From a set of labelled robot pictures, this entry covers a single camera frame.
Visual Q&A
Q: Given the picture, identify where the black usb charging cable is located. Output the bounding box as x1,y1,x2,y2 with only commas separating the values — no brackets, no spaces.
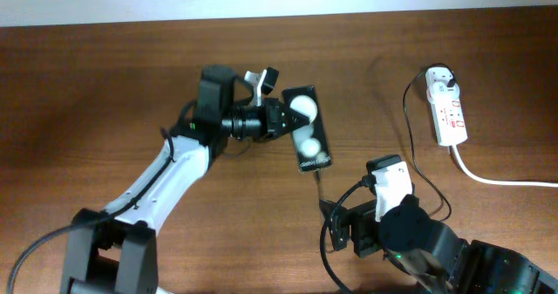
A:
312,62,458,225

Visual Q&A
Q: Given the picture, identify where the white power strip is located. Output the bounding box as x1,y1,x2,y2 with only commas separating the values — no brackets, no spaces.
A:
425,65,467,147

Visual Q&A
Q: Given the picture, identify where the black samsung galaxy phone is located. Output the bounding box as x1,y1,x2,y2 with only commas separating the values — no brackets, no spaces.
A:
282,85,332,173

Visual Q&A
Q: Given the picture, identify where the white usb charger adapter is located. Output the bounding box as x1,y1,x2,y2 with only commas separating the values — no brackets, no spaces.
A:
426,79,460,104

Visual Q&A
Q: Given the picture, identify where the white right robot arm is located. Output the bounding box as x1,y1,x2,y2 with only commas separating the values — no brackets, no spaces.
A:
319,195,557,293

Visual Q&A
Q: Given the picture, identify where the white power strip cord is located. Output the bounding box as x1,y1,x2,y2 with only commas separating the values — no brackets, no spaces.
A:
448,143,558,188

